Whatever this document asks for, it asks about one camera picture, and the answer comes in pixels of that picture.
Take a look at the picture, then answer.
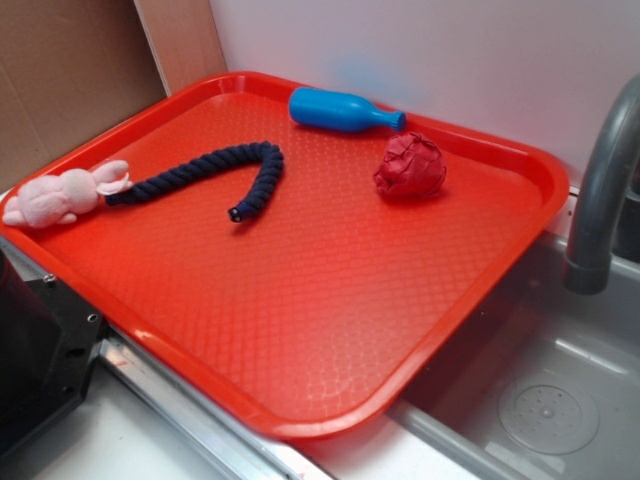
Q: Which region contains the dark blue rope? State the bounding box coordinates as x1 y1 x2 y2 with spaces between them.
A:
104 141 285 224

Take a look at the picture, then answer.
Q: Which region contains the brown cardboard panel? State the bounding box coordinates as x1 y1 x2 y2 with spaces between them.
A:
1 1 226 190

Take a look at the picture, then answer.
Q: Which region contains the metal rail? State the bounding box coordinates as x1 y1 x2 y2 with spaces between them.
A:
0 234 341 480

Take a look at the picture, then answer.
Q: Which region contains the crumpled red paper ball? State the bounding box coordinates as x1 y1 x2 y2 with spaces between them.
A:
373 132 447 198

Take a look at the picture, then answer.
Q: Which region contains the red plastic tray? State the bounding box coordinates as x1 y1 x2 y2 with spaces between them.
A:
1 72 569 440

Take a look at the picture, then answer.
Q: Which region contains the grey sink faucet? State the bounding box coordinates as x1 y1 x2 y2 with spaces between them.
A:
563 76 639 295

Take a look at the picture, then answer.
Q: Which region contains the blue plastic bottle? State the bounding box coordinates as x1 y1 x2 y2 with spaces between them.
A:
288 87 406 133

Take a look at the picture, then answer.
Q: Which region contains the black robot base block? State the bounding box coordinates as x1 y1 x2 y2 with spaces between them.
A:
1 255 105 459

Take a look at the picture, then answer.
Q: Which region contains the grey toy sink basin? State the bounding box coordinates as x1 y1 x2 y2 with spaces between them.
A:
389 234 639 479

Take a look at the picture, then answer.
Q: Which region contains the pink plush bunny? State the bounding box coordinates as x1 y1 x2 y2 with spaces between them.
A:
2 160 133 229

